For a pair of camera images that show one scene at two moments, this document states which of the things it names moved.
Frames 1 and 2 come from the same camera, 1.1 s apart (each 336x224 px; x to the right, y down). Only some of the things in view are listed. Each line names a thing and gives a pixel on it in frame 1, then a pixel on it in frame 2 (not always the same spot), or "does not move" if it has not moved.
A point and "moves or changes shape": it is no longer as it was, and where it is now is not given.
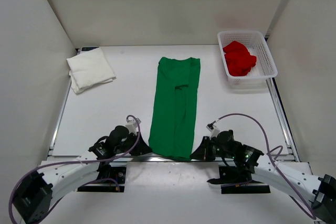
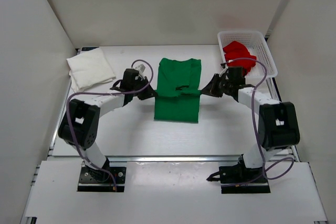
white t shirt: x=88 y=68 does not move
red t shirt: x=239 y=61 does not move
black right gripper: x=202 y=153 -> x=211 y=89
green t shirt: x=174 y=121 moves or changes shape
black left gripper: x=141 y=148 -> x=149 y=93
